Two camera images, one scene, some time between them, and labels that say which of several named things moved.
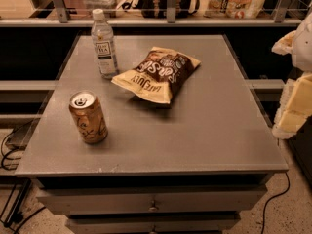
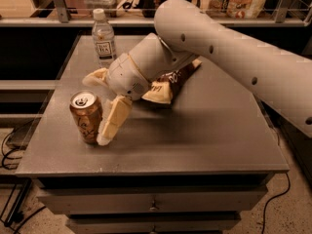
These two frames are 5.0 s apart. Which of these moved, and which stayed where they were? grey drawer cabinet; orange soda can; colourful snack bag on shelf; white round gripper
Moved: white round gripper
Stayed: grey drawer cabinet; orange soda can; colourful snack bag on shelf
